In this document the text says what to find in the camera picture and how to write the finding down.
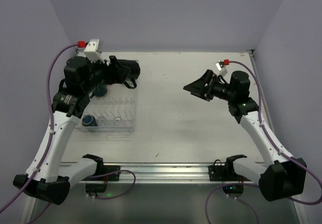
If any black mug with handle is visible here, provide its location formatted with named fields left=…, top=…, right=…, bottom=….
left=118, top=59, right=140, bottom=89

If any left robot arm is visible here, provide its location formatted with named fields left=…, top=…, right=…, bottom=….
left=13, top=56, right=140, bottom=205

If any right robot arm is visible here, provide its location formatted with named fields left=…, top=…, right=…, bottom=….
left=183, top=69, right=306, bottom=201

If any clear glass in rack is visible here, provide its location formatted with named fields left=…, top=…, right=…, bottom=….
left=112, top=116, right=123, bottom=127
left=97, top=116, right=108, bottom=127

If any blue cup in rack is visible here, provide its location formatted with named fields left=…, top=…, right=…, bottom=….
left=82, top=115, right=98, bottom=127

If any dark teal cup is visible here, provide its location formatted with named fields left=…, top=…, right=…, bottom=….
left=93, top=85, right=108, bottom=97

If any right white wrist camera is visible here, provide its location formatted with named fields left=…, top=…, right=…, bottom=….
left=215, top=61, right=227, bottom=77

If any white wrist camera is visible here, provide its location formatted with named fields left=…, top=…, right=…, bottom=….
left=215, top=61, right=227, bottom=77
left=83, top=39, right=104, bottom=62

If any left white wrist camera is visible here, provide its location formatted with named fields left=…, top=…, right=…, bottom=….
left=83, top=39, right=104, bottom=62

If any clear wire dish rack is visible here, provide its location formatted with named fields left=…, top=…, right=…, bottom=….
left=76, top=84, right=137, bottom=132

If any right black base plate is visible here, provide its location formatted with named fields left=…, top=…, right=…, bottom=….
left=208, top=159, right=241, bottom=182

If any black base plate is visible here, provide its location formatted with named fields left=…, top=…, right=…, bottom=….
left=208, top=159, right=241, bottom=182
left=92, top=165, right=120, bottom=182

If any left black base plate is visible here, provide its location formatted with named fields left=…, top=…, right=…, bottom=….
left=92, top=165, right=120, bottom=182

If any aluminium mounting rail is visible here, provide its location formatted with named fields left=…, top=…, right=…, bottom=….
left=104, top=163, right=248, bottom=184

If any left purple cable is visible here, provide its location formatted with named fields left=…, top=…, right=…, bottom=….
left=0, top=41, right=87, bottom=211

